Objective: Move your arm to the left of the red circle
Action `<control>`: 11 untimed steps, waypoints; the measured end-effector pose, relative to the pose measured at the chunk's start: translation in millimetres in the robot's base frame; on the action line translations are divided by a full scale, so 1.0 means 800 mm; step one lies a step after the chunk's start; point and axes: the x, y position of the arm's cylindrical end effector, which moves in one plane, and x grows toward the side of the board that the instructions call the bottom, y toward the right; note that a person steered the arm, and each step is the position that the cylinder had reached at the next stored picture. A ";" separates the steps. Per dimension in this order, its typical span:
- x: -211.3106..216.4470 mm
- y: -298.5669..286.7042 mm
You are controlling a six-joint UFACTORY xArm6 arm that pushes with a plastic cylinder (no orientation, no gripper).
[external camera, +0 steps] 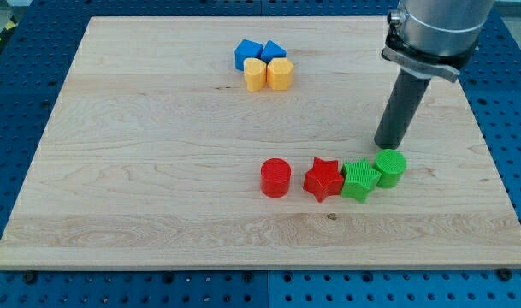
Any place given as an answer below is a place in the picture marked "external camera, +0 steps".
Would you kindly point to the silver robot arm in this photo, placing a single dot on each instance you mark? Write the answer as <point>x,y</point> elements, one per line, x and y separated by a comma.
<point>434,38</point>

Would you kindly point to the red cylinder block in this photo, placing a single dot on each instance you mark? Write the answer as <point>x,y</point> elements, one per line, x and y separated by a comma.
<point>275,177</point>

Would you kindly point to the red star block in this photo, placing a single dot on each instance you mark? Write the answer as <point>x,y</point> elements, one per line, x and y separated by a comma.
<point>323,179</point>

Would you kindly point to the yellow hexagon block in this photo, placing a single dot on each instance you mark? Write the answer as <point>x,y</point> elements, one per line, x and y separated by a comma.
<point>280,73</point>

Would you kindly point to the yellow heart block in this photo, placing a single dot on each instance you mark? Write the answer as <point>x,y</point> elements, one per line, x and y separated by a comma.
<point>255,74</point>

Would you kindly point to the green star block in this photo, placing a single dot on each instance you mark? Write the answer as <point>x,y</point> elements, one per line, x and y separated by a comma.
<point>360,179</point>

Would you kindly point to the blue triangle block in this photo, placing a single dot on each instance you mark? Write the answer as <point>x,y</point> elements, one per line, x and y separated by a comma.
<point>272,50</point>

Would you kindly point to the blue cube block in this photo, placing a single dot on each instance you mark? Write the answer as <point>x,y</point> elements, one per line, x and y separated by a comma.
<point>246,49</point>

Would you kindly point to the light wooden board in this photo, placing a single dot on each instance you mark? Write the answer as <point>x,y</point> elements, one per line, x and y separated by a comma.
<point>151,158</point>

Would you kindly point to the green cylinder block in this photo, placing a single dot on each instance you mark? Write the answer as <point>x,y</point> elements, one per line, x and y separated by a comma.
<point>392,165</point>

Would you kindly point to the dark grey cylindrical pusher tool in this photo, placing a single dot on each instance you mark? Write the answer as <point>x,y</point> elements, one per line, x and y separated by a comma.
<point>400,109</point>

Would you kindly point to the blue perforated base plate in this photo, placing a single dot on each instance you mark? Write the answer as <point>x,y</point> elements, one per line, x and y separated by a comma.
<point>33,65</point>

